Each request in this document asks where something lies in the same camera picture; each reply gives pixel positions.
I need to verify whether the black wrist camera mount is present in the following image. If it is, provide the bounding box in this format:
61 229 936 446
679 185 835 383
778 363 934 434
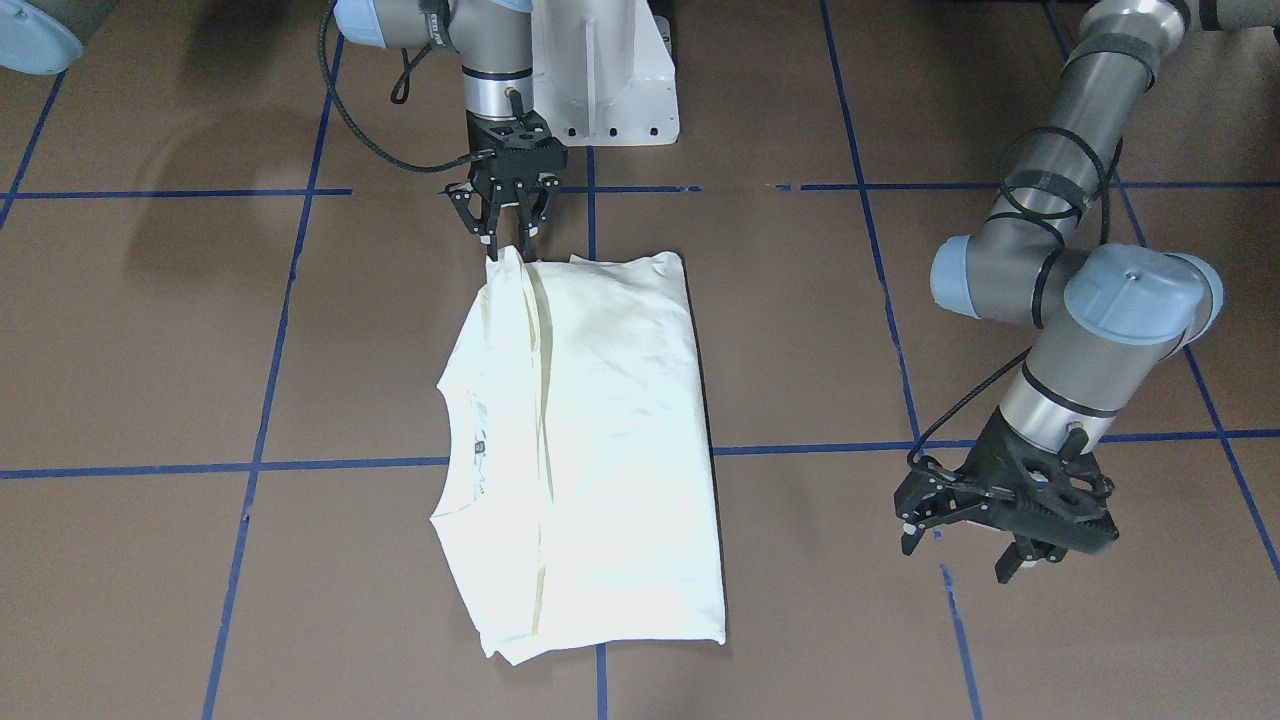
466 111 568 184
960 447 1119 553

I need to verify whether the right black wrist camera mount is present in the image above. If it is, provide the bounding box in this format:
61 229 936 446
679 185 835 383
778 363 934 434
466 111 568 184

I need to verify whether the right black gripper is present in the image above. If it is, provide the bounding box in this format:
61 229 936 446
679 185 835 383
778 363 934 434
445 165 561 260

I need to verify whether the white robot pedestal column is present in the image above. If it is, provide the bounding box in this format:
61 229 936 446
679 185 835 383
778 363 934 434
532 1 681 147

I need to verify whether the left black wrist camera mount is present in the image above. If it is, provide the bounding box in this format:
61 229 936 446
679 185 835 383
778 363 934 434
960 447 1119 553

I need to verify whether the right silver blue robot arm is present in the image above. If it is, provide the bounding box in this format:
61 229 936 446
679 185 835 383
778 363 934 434
316 1 567 261

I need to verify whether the cream cat print shirt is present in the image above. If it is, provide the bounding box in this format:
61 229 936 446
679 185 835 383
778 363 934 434
430 247 727 665

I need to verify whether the black braided cable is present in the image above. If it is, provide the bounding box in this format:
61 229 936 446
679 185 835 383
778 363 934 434
906 126 1123 471
317 0 492 173

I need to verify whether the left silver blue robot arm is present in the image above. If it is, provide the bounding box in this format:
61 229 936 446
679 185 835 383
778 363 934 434
893 1 1277 583

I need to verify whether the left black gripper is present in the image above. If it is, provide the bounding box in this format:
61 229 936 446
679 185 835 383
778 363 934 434
893 409 1091 585

